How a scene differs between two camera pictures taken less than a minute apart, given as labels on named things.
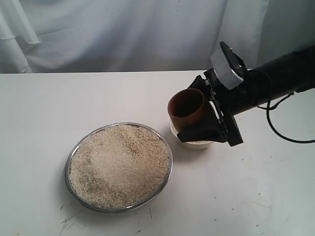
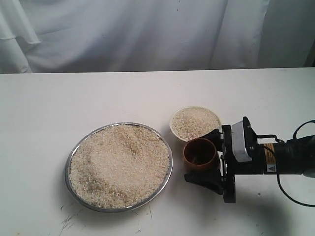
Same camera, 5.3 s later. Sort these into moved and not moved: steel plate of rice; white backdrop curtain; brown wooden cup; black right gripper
Moved: brown wooden cup; black right gripper
Not moved: steel plate of rice; white backdrop curtain
